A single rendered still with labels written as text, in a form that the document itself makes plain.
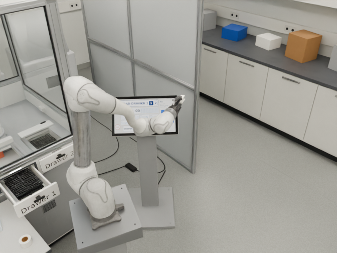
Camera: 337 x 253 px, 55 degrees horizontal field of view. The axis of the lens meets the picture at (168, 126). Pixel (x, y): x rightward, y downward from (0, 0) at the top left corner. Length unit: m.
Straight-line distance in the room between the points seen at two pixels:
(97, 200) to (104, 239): 0.24
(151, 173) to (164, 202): 0.44
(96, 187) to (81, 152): 0.22
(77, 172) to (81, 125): 0.31
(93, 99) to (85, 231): 0.84
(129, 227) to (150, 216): 1.13
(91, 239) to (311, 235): 2.02
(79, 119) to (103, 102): 0.25
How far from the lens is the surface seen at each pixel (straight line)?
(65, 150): 2.58
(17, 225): 2.36
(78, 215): 2.16
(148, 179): 2.97
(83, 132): 1.88
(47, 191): 2.30
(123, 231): 2.02
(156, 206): 3.22
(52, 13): 2.22
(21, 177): 2.47
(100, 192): 1.90
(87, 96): 1.62
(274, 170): 3.81
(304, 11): 4.53
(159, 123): 1.99
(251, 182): 3.60
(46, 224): 2.93
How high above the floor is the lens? 2.43
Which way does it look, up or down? 34 degrees down
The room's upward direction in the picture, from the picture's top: 1 degrees counter-clockwise
